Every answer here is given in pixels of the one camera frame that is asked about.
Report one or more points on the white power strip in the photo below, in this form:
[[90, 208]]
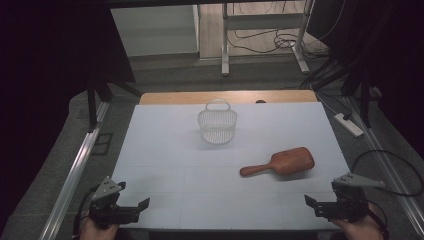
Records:
[[350, 126]]

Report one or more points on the wooden table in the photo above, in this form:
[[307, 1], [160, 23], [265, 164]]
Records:
[[186, 97]]

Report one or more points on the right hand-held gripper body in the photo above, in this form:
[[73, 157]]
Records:
[[348, 203]]

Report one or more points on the aluminium rail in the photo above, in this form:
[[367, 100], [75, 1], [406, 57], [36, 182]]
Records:
[[386, 160], [75, 180]]

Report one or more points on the small dark object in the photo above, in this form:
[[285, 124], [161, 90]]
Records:
[[260, 101]]

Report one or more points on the black metal stand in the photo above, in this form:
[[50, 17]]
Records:
[[91, 106], [365, 100]]

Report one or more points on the white plastic basket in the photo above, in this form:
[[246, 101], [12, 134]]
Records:
[[217, 128]]

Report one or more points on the white table mat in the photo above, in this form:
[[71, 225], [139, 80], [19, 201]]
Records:
[[200, 186]]

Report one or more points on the person's right hand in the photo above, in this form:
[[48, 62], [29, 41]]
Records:
[[363, 230]]

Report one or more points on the person's left hand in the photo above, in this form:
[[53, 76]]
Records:
[[96, 234]]

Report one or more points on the brown wooden hairbrush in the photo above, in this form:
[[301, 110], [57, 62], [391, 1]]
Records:
[[291, 161]]

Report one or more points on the black plug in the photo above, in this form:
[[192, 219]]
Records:
[[347, 116]]

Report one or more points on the black curtain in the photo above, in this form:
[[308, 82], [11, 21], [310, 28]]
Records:
[[383, 43], [43, 66]]

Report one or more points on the white cabinet panel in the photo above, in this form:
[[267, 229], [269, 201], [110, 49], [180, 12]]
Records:
[[155, 31]]

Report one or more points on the white desk frame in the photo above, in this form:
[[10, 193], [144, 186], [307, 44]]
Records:
[[263, 21]]

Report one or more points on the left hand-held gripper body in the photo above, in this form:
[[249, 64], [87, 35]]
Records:
[[105, 210]]

